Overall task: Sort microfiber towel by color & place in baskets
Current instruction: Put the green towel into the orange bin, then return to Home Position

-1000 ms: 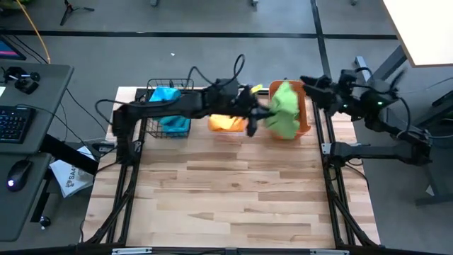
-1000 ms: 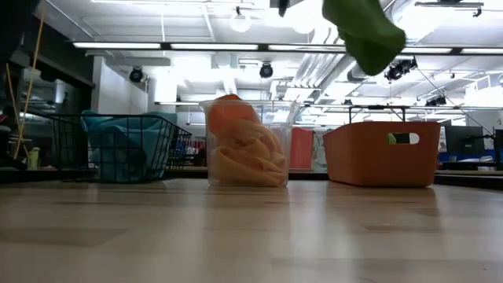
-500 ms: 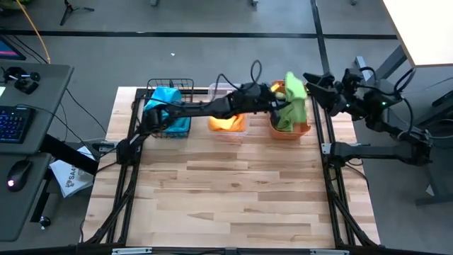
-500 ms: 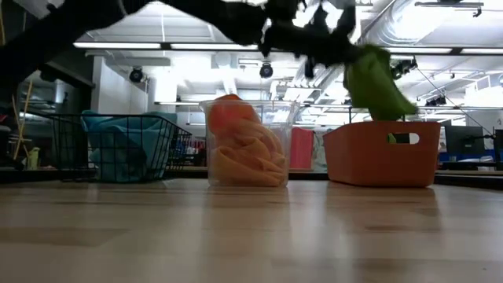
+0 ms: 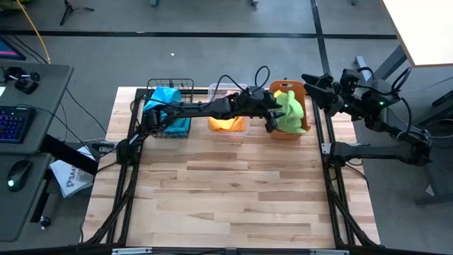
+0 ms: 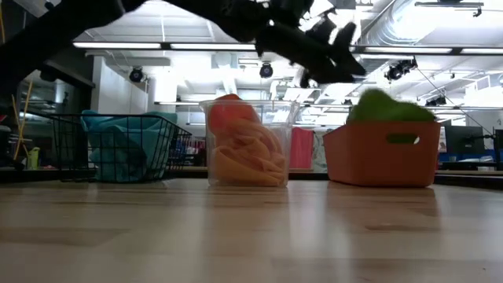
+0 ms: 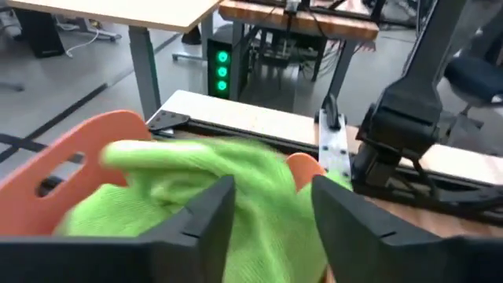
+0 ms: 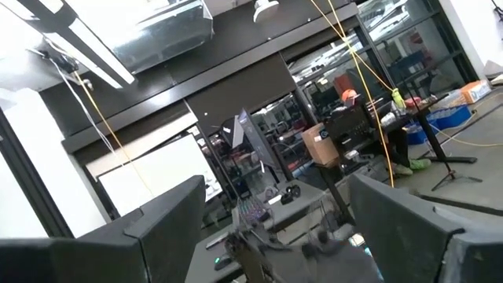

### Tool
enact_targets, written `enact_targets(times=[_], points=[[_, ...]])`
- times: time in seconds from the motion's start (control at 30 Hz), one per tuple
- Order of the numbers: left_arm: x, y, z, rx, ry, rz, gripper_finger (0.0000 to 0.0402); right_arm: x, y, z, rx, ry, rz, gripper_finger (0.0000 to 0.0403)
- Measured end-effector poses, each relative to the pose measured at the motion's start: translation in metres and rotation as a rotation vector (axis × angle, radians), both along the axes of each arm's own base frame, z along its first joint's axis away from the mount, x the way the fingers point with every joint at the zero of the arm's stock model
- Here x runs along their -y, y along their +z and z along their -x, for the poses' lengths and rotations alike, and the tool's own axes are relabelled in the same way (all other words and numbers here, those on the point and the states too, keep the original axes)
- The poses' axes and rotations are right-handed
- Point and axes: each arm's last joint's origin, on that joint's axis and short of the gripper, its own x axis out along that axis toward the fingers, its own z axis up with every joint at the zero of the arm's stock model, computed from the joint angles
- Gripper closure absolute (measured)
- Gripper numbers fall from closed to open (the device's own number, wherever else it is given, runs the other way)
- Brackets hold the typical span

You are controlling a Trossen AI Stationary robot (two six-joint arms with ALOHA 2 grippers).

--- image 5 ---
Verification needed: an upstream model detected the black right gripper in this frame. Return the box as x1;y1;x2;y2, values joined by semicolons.
301;72;369;120

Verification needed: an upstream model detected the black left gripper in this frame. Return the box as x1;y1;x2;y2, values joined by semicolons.
231;93;285;135

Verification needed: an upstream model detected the green plush toy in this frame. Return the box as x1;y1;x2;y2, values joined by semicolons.
273;90;306;123

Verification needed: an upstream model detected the green microfiber towel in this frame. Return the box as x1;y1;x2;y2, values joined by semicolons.
275;118;308;135

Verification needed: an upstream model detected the orange microfiber towel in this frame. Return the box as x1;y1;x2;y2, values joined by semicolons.
228;115;248;132
207;116;234;134

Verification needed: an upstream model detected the blue microfiber towel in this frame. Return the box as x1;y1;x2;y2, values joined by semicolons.
142;86;184;115
161;115;193;135

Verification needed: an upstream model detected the orange plastic basket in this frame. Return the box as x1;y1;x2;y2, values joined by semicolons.
268;79;312;141

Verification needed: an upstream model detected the clear plastic bin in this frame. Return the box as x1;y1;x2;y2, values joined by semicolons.
207;82;251;137

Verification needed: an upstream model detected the white table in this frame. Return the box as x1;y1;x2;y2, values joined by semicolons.
353;0;453;84

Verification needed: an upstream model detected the black desk foot bar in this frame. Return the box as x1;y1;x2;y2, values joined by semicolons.
39;133;100;176

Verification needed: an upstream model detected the white printed paper bag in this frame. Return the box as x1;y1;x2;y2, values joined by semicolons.
49;147;96;198

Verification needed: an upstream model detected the grey desk with keyboard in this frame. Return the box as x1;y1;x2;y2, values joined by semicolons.
0;62;74;154

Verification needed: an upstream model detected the black tripod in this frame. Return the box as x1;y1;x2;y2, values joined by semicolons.
59;0;96;26

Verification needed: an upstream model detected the black clamp device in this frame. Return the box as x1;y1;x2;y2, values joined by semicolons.
4;66;41;95

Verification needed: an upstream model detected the backlit black keyboard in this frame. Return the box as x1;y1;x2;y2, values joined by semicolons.
0;106;37;145

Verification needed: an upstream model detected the black computer mouse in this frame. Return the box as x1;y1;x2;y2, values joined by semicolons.
6;159;33;193

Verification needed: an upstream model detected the grey desk with mouse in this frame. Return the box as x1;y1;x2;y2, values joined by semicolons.
0;152;53;243

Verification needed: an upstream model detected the computer monitor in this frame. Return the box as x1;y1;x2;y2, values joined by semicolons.
0;37;26;61

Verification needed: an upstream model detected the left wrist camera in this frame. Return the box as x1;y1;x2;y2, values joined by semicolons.
246;84;272;98

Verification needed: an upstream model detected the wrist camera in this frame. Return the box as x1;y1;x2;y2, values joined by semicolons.
339;68;362;91
246;84;272;98

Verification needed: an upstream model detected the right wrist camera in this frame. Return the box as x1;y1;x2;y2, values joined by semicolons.
339;68;362;91

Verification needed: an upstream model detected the black wire basket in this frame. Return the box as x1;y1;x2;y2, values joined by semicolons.
145;77;195;140

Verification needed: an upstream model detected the black aluminium table frame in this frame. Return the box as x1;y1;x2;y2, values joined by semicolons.
83;86;382;255

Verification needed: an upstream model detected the white metal bracket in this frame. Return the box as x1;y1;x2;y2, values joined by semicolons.
309;249;350;255
111;246;154;255

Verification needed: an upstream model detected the yellow cable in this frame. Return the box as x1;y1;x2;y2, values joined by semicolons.
16;0;51;64

